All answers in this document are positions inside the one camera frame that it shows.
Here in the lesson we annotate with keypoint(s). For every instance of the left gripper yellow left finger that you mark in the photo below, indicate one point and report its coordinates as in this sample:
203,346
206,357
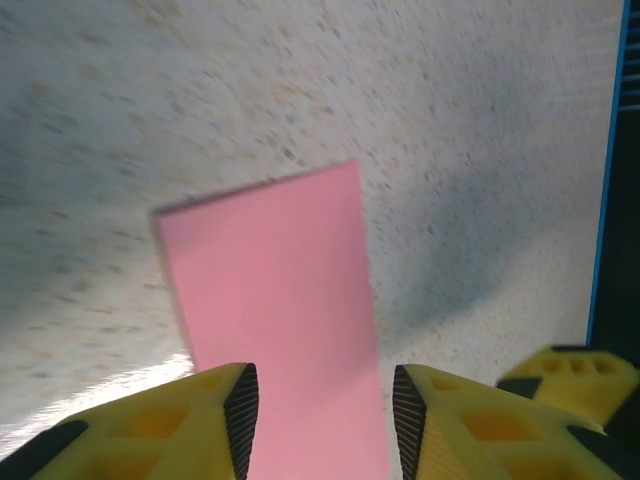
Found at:
150,430

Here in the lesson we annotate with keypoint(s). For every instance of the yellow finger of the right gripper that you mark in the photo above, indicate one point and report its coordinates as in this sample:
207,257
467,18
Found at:
575,380

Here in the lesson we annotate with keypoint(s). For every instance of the right blue border strip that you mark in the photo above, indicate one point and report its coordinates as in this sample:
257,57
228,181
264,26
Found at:
606,200

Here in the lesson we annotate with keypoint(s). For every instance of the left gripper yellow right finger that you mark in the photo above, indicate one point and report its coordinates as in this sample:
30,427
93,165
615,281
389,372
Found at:
490,435

